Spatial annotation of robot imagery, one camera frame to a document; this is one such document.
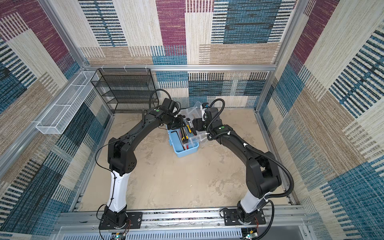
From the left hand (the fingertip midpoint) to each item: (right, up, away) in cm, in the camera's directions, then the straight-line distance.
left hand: (186, 123), depth 92 cm
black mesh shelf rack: (-44, +24, +17) cm, 53 cm away
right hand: (+8, +1, -4) cm, 9 cm away
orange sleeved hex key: (-1, -15, -2) cm, 15 cm away
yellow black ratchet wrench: (+2, -4, -3) cm, 5 cm away
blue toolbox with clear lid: (0, -11, 0) cm, 11 cm away
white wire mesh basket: (-60, +3, -19) cm, 63 cm away
